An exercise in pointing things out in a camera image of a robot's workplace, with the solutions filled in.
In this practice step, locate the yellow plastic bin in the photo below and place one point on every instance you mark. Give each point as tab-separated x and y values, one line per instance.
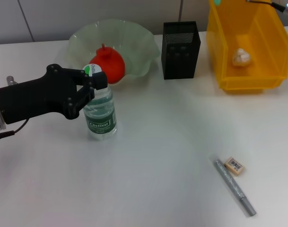
271	35

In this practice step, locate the green glass fruit bowl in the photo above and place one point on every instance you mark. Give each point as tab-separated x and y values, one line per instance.
139	47

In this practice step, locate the clear green-label water bottle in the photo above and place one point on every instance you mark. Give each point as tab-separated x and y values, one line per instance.
101	127

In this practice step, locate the black mesh pen holder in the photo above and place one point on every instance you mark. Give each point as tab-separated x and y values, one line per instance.
179	63

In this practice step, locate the white paper ball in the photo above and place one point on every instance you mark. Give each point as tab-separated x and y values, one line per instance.
240	57

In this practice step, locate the grey pen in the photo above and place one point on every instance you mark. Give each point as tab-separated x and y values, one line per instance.
231	182

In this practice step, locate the beige eraser with barcode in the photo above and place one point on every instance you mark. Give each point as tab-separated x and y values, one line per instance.
233	166

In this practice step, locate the red pomegranate toy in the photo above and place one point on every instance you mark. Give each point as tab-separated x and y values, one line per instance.
113	66

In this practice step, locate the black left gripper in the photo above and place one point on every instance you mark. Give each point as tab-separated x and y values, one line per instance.
35	99

